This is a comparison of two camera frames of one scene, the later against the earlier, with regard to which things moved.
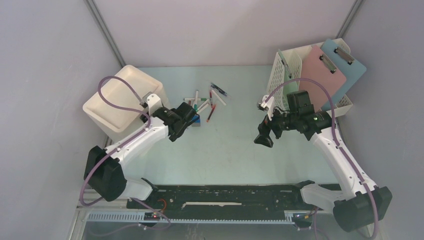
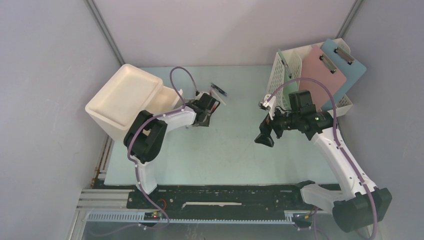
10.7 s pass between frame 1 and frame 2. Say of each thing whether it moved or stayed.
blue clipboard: stayed
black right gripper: stayed
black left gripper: moved
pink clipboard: stayed
